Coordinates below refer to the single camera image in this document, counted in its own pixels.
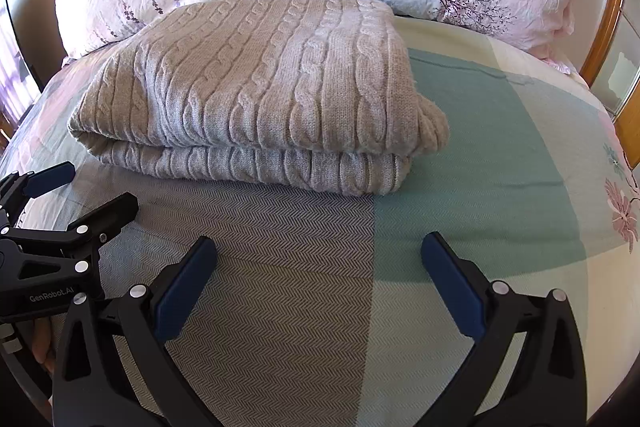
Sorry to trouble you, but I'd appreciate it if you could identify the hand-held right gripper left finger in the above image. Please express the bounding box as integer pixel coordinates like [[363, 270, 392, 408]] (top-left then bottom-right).
[[52, 236, 227, 427]]

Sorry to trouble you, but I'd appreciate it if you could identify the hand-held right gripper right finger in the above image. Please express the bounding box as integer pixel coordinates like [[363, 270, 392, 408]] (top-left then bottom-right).
[[421, 232, 588, 427]]

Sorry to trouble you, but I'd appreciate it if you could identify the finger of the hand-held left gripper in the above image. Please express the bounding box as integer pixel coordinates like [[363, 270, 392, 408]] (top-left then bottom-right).
[[0, 193, 140, 258], [0, 162, 77, 228]]

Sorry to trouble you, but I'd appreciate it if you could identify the beige cable-knit sweater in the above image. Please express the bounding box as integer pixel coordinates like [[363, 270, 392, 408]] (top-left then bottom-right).
[[67, 0, 451, 198]]

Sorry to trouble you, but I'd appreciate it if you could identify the person's left hand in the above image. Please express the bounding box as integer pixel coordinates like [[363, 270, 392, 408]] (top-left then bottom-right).
[[31, 316, 57, 375]]

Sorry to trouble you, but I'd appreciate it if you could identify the floral bed sheet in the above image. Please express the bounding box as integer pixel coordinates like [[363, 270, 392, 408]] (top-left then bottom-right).
[[597, 104, 640, 258]]

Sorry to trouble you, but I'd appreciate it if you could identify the wooden headboard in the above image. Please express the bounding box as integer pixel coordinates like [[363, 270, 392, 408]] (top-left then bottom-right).
[[580, 0, 640, 158]]

